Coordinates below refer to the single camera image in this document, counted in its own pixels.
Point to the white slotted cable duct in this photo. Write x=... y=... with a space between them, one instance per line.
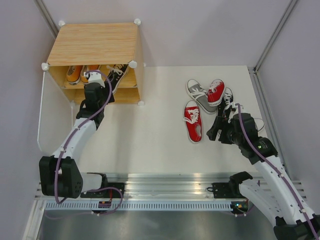
x=130 y=205

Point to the red sneaker front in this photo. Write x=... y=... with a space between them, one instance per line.
x=193 y=121

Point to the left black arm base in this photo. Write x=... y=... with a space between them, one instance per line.
x=111 y=196

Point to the red sneaker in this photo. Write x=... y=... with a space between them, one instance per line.
x=216 y=92
x=193 y=121

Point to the black sneaker orange sole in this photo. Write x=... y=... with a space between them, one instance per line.
x=117 y=75

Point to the aluminium frame post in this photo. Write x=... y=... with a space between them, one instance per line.
x=263 y=74
x=47 y=17

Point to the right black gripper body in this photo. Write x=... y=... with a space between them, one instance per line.
x=234 y=137

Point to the black sneaker back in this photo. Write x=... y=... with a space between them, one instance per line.
x=227 y=98

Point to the aluminium mounting rail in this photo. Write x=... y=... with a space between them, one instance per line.
x=167 y=187

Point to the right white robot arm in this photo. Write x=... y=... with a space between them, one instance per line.
x=288 y=213

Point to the wooden two-shelf shoe cabinet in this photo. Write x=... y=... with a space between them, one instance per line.
x=116 y=48

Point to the grey sneaker right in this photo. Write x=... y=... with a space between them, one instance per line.
x=259 y=123

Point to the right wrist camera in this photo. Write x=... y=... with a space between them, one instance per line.
x=232 y=109

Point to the left aluminium frame post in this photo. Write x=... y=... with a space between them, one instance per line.
x=47 y=17

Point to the right aluminium frame post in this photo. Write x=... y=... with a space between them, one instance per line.
x=263 y=74

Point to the red sneaker back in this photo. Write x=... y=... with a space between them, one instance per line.
x=216 y=92

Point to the grey sneaker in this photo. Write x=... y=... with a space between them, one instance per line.
x=199 y=95
x=259 y=123

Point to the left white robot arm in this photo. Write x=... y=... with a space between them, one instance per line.
x=60 y=176

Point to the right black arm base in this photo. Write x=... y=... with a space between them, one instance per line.
x=230 y=190

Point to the grey sneaker back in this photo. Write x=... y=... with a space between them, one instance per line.
x=199 y=95

